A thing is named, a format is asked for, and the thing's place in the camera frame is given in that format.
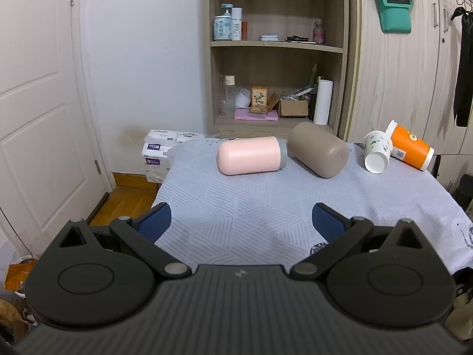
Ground taupe brown cup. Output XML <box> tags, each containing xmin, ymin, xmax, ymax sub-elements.
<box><xmin>288</xmin><ymin>122</ymin><xmax>349</xmax><ymax>179</ymax></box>

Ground white floral paper cup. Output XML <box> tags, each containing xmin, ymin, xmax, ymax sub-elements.
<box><xmin>363</xmin><ymin>131</ymin><xmax>393</xmax><ymax>174</ymax></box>

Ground orange paper cup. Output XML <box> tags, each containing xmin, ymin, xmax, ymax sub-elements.
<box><xmin>385</xmin><ymin>120</ymin><xmax>435</xmax><ymax>171</ymax></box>

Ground pink cup grey rim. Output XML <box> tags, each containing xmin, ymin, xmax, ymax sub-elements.
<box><xmin>216</xmin><ymin>136</ymin><xmax>288</xmax><ymax>175</ymax></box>

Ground white cup on shelf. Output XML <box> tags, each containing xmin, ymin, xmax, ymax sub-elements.
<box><xmin>235</xmin><ymin>88</ymin><xmax>251</xmax><ymax>109</ymax></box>

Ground grey patterned tablecloth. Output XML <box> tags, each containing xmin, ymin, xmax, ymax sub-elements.
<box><xmin>156</xmin><ymin>139</ymin><xmax>472</xmax><ymax>272</ymax></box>

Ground white tissue package stack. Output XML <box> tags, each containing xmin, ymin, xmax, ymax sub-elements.
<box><xmin>141</xmin><ymin>129</ymin><xmax>206</xmax><ymax>183</ymax></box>

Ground white door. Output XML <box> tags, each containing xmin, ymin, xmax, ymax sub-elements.
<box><xmin>1</xmin><ymin>0</ymin><xmax>107</xmax><ymax>256</ymax></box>

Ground brown paper bag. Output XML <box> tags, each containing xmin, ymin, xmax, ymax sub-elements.
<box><xmin>4</xmin><ymin>258</ymin><xmax>37</xmax><ymax>293</ymax></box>

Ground brown cardboard box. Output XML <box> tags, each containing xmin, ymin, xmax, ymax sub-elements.
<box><xmin>268</xmin><ymin>92</ymin><xmax>309</xmax><ymax>117</ymax></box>

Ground white paper roll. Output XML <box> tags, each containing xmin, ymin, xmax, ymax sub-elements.
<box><xmin>313</xmin><ymin>79</ymin><xmax>333</xmax><ymax>125</ymax></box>

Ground floral small carton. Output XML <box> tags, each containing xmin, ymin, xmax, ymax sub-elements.
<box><xmin>250</xmin><ymin>86</ymin><xmax>268</xmax><ymax>114</ymax></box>

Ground pink flat box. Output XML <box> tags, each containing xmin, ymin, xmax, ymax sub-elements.
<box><xmin>234</xmin><ymin>108</ymin><xmax>279</xmax><ymax>122</ymax></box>

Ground wooden wardrobe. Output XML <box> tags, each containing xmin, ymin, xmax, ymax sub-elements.
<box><xmin>346</xmin><ymin>0</ymin><xmax>472</xmax><ymax>155</ymax></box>

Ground clear bottle beige cap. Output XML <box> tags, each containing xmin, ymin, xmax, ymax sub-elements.
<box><xmin>224</xmin><ymin>75</ymin><xmax>236</xmax><ymax>114</ymax></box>

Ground black hanging garment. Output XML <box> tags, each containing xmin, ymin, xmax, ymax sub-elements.
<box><xmin>451</xmin><ymin>7</ymin><xmax>473</xmax><ymax>128</ymax></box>

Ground wooden shelf unit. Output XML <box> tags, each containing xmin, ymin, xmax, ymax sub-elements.
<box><xmin>203</xmin><ymin>0</ymin><xmax>349</xmax><ymax>137</ymax></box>

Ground pink small bottle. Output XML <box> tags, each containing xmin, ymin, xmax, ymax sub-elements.
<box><xmin>313</xmin><ymin>18</ymin><xmax>325</xmax><ymax>45</ymax></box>

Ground white flat tin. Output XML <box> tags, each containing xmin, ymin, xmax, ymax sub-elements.
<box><xmin>259</xmin><ymin>35</ymin><xmax>279</xmax><ymax>42</ymax></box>

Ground teal pump bottle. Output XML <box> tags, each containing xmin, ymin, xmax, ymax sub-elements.
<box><xmin>213</xmin><ymin>3</ymin><xmax>233</xmax><ymax>41</ymax></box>

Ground green hanging pouch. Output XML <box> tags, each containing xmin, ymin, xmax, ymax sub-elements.
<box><xmin>376</xmin><ymin>0</ymin><xmax>413</xmax><ymax>34</ymax></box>

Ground white tube bottle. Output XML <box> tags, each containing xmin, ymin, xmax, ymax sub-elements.
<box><xmin>231</xmin><ymin>7</ymin><xmax>242</xmax><ymax>41</ymax></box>

